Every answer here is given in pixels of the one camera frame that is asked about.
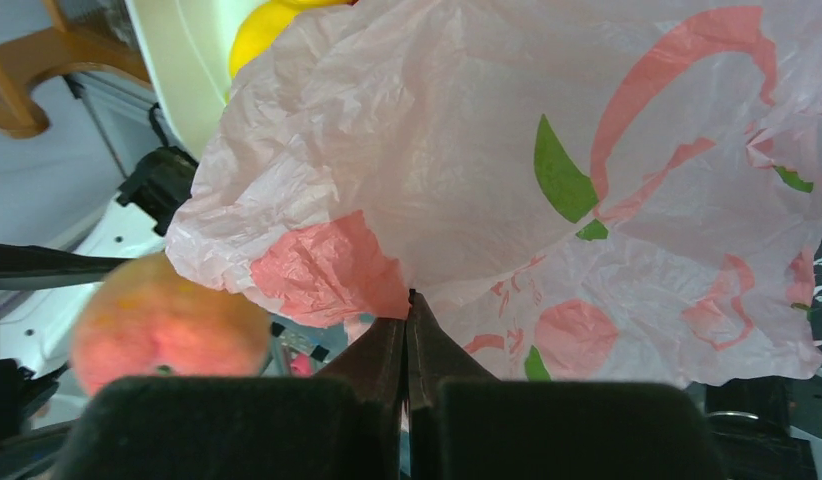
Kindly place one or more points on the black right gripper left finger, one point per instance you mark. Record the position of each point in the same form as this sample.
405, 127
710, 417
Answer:
341, 423

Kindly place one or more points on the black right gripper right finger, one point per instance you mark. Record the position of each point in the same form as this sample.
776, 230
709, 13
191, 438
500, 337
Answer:
467, 424

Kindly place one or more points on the orange pink peach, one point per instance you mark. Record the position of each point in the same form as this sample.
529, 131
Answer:
147, 320

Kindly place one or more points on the pink plastic grocery bag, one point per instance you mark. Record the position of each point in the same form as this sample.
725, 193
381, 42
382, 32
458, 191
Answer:
626, 190

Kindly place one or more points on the yellow banana bunch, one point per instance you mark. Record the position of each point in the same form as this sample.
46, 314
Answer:
264, 24

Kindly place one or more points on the white fruit tray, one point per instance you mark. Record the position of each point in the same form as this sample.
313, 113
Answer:
185, 46

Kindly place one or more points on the wooden rack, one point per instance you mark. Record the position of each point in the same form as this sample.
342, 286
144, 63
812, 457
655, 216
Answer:
82, 36

